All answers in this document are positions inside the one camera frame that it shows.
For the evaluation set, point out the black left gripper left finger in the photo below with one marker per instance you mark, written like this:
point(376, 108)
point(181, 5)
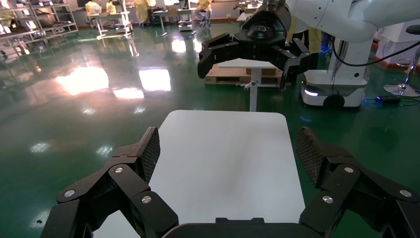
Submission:
point(131, 184)

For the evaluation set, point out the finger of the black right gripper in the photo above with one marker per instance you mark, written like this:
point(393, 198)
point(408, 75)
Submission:
point(213, 54)
point(295, 62)

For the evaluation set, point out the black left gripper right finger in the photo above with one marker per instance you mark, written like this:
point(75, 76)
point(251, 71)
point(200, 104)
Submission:
point(347, 184)

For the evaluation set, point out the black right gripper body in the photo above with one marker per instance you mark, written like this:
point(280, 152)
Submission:
point(262, 36)

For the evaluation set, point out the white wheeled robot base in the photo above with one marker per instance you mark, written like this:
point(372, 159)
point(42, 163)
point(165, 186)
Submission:
point(347, 85)

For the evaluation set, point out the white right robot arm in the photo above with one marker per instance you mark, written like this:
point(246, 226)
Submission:
point(344, 16)

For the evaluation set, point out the wooden pallet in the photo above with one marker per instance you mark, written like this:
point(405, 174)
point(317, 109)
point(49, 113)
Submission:
point(226, 77)

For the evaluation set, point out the white workbench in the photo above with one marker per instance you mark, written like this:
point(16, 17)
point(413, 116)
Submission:
point(242, 16)
point(113, 15)
point(164, 12)

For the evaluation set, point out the person in yellow coat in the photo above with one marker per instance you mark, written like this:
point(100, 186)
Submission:
point(315, 41)
point(204, 5)
point(93, 8)
point(141, 11)
point(111, 8)

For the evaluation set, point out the black power adapter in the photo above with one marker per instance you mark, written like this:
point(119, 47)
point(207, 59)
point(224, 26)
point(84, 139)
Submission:
point(388, 100)

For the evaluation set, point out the chrome bar stool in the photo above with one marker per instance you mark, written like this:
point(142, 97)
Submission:
point(402, 89)

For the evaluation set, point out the metal shelving rack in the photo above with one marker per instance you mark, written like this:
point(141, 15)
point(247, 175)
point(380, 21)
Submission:
point(49, 28)
point(19, 34)

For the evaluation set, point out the white pedestal table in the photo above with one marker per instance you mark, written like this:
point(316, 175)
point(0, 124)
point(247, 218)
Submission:
point(256, 95)

